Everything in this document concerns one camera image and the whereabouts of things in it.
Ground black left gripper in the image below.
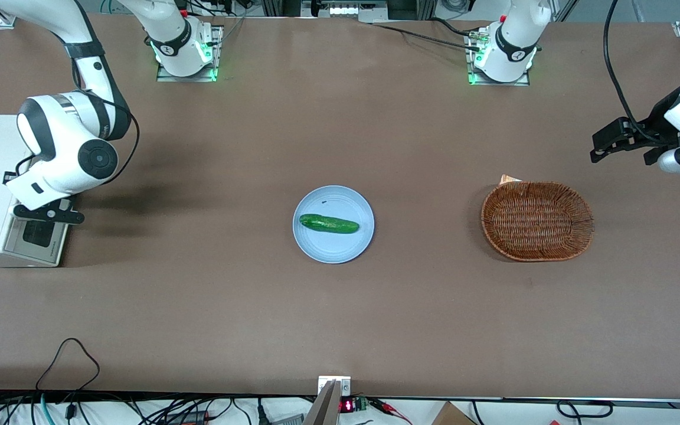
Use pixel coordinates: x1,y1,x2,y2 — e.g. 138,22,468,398
589,86,680,168

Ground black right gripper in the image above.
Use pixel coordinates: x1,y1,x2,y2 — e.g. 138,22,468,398
13,200,85,225

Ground glass oven door with handle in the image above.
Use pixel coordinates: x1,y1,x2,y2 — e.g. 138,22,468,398
2,201,72,267

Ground brown wicker basket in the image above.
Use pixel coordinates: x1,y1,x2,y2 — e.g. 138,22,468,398
481,181,595,262

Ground black power adapter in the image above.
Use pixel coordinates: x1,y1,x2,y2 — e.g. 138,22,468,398
166,410,208,425

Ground green cucumber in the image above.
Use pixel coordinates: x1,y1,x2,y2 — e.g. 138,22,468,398
299,214,360,234

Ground light blue plate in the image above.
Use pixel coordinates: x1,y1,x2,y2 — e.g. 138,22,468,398
292,185,375,264

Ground lit control box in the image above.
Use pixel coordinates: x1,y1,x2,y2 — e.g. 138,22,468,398
302,0,388,23

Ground brown cardboard box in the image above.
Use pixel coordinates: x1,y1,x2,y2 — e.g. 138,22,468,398
431,401,478,425

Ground red clip leads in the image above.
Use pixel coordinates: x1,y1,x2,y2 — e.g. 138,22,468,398
370,398,413,425

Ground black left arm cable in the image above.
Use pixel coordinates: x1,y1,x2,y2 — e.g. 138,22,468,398
603,0,662,145

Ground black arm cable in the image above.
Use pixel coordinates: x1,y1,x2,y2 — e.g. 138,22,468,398
603,0,662,145
70,56,140,187

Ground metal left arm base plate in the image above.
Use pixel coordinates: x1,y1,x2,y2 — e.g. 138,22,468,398
465,27,531,87

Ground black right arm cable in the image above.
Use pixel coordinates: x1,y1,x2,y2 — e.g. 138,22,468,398
70,56,140,187

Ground black looped cable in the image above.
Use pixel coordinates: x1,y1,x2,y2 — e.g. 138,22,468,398
35,338,101,393

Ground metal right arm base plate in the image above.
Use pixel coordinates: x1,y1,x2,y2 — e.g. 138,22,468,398
156,25,224,83

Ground thick black table cable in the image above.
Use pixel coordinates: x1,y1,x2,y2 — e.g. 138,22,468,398
430,18,473,36

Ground thin black table cable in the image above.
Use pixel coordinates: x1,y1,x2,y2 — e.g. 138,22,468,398
371,22,483,54

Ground black oval cable loop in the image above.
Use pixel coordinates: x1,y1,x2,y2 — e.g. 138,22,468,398
556,400,614,419

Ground aluminium camera pole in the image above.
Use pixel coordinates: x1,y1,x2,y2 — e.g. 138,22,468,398
303,380,341,425

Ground white pole bracket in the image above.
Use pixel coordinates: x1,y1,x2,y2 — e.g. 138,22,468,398
318,376,352,397

